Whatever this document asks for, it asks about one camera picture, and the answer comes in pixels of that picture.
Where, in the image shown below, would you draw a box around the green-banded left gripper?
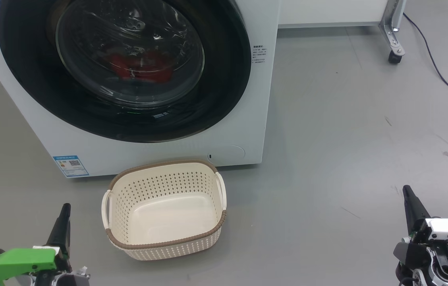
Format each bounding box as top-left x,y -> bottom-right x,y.
0,203 -> 90,286

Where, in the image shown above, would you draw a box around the red and white garment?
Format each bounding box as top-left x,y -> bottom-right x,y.
107,52 -> 175,83

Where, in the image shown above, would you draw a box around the washing machine glass door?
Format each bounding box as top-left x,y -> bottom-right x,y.
0,0 -> 252,143

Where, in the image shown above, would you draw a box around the cream perforated laundry basket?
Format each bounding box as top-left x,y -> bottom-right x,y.
101,160 -> 227,261

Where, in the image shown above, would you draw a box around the white front-load washing machine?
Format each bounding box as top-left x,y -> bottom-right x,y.
0,0 -> 281,178

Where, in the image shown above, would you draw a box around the blue energy label sticker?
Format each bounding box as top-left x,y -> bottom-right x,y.
52,155 -> 89,178

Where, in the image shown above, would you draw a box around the white cabinet panel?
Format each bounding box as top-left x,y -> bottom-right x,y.
279,0 -> 391,28

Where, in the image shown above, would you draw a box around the small printed text label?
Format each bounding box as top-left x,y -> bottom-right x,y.
253,45 -> 267,65

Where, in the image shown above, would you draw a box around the dark cable on floor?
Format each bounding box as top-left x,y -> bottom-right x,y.
403,13 -> 448,116

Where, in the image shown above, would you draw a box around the metal frame leg with caster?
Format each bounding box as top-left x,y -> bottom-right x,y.
379,0 -> 407,65

